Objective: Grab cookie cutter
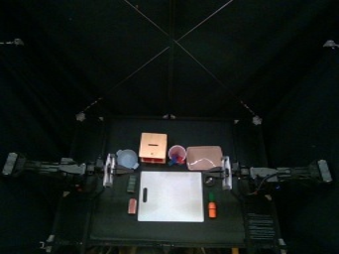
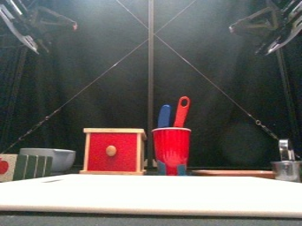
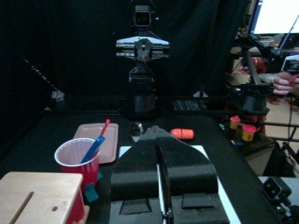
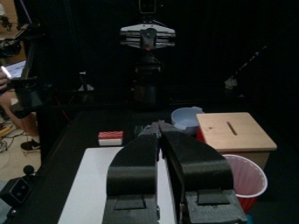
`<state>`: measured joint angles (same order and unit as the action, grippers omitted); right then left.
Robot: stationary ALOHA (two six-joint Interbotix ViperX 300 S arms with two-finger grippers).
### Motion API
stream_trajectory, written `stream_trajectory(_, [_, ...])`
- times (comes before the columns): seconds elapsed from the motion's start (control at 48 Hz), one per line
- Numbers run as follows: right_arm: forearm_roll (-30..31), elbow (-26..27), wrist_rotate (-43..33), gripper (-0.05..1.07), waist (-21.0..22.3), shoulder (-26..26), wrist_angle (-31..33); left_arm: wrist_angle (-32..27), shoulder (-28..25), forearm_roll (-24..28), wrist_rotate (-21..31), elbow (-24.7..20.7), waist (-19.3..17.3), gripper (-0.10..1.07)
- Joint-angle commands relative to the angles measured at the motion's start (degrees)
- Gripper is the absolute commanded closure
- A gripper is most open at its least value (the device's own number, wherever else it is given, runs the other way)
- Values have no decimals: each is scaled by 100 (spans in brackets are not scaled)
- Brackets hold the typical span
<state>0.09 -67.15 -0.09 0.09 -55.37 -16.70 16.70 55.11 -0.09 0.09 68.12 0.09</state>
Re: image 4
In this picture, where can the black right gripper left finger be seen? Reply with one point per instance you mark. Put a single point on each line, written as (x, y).
(134, 163)

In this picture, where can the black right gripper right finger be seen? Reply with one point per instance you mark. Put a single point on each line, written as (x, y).
(198, 166)

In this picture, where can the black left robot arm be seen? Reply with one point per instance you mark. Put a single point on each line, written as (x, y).
(147, 81)

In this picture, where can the red and white block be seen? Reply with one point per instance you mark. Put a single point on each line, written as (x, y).
(110, 138)

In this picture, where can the red plastic cup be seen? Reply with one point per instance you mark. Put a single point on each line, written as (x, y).
(249, 180)

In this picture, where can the wooden box with slot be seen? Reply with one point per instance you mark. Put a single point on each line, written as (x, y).
(235, 134)

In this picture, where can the white rectangular mat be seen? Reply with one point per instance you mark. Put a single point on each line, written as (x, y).
(87, 186)

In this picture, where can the light blue measuring cup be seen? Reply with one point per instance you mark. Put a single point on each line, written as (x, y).
(186, 119)

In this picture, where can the person's leg with shoe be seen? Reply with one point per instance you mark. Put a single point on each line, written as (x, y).
(27, 128)

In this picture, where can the black speaker box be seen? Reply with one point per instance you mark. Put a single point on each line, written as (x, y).
(15, 191)

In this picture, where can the black camera tripod mount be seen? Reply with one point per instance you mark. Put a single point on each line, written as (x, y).
(26, 93)

